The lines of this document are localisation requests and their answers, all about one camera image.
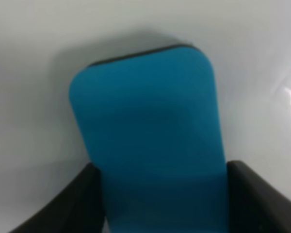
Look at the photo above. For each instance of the white whiteboard with aluminium frame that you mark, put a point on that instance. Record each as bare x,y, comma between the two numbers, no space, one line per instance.
44,43

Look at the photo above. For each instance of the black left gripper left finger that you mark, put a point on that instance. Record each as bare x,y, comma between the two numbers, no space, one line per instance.
77,209

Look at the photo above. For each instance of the blue whiteboard eraser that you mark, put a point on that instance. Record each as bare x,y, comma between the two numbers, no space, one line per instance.
150,124

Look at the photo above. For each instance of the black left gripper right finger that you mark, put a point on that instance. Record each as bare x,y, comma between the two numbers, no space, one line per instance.
254,205

